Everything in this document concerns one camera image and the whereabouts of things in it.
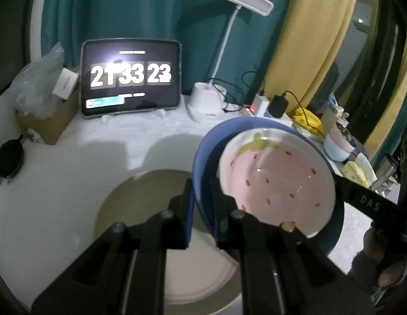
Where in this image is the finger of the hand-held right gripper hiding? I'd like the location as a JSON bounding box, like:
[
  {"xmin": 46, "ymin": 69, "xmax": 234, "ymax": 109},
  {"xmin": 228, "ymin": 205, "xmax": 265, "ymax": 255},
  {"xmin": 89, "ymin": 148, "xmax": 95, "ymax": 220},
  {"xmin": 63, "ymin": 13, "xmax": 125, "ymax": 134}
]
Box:
[{"xmin": 332, "ymin": 174, "xmax": 351, "ymax": 204}]

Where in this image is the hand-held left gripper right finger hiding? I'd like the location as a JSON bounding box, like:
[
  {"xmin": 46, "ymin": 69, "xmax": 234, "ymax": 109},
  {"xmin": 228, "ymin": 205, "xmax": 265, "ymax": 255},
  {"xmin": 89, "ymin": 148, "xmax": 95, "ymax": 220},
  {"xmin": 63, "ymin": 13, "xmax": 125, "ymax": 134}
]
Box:
[{"xmin": 212, "ymin": 179, "xmax": 377, "ymax": 315}]

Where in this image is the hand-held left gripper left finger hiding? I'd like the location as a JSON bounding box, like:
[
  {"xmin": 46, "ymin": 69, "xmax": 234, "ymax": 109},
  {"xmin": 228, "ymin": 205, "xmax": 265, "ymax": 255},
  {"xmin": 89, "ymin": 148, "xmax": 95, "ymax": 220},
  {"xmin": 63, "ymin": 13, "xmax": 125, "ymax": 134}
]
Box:
[{"xmin": 30, "ymin": 178, "xmax": 195, "ymax": 315}]

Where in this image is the large blue bowl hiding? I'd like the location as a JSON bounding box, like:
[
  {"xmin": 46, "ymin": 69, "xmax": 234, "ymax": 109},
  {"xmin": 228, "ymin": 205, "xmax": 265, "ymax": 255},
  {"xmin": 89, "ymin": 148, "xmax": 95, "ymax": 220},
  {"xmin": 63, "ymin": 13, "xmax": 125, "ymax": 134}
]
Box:
[{"xmin": 192, "ymin": 117, "xmax": 345, "ymax": 266}]

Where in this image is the pink strawberry bowl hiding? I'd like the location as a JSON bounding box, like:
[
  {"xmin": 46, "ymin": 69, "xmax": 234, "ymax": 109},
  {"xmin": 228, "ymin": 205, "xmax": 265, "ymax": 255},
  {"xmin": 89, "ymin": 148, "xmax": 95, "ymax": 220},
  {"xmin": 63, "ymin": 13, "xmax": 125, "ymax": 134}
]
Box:
[{"xmin": 218, "ymin": 129, "xmax": 337, "ymax": 239}]

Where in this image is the person's right hand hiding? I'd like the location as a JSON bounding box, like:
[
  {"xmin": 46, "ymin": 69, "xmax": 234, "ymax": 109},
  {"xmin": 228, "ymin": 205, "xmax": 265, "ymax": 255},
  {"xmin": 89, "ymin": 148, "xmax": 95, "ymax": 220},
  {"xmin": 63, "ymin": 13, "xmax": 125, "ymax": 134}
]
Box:
[{"xmin": 349, "ymin": 228, "xmax": 407, "ymax": 294}]

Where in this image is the yellow sponge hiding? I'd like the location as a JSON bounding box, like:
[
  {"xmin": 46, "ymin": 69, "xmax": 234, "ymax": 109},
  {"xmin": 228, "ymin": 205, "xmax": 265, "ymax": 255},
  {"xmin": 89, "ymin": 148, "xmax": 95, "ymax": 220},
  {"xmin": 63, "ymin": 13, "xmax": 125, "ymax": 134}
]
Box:
[{"xmin": 340, "ymin": 160, "xmax": 368, "ymax": 187}]

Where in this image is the steel tumbler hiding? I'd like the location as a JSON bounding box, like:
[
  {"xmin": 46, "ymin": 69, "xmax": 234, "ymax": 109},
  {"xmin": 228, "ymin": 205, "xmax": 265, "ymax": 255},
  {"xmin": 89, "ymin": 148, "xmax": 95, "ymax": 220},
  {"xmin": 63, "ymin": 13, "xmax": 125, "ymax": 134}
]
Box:
[{"xmin": 371, "ymin": 154, "xmax": 399, "ymax": 192}]

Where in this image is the light blue bowl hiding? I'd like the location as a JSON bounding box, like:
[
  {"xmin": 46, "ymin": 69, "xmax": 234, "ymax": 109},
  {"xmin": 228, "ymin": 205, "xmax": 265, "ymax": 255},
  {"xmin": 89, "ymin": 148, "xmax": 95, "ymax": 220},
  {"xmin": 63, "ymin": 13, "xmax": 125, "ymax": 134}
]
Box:
[{"xmin": 323, "ymin": 136, "xmax": 350, "ymax": 162}]

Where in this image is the cream plate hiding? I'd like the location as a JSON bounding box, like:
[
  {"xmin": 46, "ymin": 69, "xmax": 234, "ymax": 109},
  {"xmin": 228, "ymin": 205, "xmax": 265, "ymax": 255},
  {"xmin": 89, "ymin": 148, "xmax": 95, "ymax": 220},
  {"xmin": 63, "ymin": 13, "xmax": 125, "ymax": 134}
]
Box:
[{"xmin": 93, "ymin": 170, "xmax": 240, "ymax": 306}]

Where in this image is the steel bowl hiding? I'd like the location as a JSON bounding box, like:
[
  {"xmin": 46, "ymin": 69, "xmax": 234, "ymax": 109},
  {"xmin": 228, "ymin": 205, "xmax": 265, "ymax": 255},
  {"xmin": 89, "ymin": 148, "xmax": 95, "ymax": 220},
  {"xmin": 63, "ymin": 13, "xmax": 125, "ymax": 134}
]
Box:
[{"xmin": 338, "ymin": 123, "xmax": 356, "ymax": 145}]

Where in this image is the teal curtain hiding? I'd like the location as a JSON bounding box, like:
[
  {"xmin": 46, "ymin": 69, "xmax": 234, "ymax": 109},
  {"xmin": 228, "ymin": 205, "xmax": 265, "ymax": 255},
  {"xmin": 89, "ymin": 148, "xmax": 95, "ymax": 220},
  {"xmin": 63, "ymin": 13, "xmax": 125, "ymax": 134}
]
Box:
[
  {"xmin": 369, "ymin": 118, "xmax": 407, "ymax": 171},
  {"xmin": 39, "ymin": 0, "xmax": 302, "ymax": 106}
]

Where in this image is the beige storage box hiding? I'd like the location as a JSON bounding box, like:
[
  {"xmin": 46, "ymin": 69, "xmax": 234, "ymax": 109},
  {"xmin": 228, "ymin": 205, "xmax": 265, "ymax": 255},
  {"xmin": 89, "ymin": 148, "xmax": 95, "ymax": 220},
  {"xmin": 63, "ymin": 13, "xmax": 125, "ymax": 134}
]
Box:
[{"xmin": 321, "ymin": 108, "xmax": 342, "ymax": 135}]

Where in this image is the yellow bag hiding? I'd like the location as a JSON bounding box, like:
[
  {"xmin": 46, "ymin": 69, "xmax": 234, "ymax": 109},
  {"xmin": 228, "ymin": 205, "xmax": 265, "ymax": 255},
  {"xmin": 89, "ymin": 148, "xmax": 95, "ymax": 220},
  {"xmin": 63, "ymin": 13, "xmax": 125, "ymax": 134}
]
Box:
[{"xmin": 290, "ymin": 107, "xmax": 323, "ymax": 135}]

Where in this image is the black power adapter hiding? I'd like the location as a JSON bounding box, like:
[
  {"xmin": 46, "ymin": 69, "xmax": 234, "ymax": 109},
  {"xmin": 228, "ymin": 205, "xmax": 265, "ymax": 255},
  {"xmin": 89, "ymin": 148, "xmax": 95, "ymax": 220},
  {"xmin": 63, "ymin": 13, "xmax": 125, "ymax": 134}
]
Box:
[{"xmin": 269, "ymin": 95, "xmax": 289, "ymax": 119}]

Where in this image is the white charger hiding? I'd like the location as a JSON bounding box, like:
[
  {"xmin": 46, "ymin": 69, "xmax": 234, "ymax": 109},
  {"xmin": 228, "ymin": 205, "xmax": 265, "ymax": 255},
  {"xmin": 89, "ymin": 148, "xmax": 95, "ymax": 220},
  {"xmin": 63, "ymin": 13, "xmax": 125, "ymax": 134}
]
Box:
[{"xmin": 254, "ymin": 93, "xmax": 269, "ymax": 116}]

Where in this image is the white power strip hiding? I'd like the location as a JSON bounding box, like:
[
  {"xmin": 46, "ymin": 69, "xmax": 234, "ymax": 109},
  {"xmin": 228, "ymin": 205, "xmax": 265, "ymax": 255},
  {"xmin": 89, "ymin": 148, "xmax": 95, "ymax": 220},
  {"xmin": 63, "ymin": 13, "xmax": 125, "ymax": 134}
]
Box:
[{"xmin": 239, "ymin": 103, "xmax": 294, "ymax": 127}]

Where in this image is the white tablecloth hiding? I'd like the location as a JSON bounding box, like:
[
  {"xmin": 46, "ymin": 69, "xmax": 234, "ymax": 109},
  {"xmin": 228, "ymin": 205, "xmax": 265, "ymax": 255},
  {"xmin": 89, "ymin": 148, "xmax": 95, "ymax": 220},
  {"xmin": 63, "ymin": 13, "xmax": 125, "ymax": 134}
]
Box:
[{"xmin": 0, "ymin": 92, "xmax": 374, "ymax": 315}]

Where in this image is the dark glass window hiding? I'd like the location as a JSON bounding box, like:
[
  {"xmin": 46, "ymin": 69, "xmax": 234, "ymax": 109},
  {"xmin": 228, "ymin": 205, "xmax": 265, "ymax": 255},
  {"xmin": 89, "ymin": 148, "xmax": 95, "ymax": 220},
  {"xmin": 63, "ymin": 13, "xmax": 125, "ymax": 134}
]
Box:
[{"xmin": 321, "ymin": 0, "xmax": 407, "ymax": 158}]

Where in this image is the tablet with clock display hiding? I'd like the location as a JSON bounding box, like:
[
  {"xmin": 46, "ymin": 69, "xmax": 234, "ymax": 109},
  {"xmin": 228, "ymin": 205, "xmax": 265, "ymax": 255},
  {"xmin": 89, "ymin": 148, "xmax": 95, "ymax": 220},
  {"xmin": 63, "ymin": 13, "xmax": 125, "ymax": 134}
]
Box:
[{"xmin": 80, "ymin": 39, "xmax": 182, "ymax": 120}]

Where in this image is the cardboard box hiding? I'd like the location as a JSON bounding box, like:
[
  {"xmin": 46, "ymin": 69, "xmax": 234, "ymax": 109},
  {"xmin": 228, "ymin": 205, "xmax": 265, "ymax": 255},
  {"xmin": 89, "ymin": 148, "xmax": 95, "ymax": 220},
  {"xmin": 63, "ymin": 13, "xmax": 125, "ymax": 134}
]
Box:
[{"xmin": 15, "ymin": 66, "xmax": 82, "ymax": 145}]

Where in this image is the small white carton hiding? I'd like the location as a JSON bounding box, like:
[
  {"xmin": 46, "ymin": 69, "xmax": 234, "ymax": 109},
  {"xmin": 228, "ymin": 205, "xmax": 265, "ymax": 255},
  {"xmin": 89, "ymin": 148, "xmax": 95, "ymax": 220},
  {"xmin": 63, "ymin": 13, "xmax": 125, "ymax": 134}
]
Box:
[{"xmin": 52, "ymin": 68, "xmax": 77, "ymax": 99}]

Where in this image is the black round disc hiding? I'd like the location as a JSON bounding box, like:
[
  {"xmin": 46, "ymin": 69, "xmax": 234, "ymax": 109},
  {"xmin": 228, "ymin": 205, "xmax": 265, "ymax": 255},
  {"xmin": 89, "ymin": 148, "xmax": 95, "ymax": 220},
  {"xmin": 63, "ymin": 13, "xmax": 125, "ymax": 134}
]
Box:
[{"xmin": 0, "ymin": 139, "xmax": 26, "ymax": 178}]

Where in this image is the black adapter cable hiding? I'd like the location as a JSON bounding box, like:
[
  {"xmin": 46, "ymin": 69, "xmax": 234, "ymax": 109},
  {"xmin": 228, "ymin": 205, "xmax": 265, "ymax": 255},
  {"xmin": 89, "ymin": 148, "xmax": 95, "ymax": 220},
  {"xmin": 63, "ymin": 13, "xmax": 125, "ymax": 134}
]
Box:
[{"xmin": 282, "ymin": 90, "xmax": 325, "ymax": 138}]

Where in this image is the black lamp cable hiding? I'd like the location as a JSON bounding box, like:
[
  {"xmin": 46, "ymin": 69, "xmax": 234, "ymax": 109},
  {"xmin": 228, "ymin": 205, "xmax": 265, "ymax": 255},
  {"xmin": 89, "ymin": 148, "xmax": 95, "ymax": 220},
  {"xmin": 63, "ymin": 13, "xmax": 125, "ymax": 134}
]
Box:
[{"xmin": 207, "ymin": 71, "xmax": 266, "ymax": 114}]

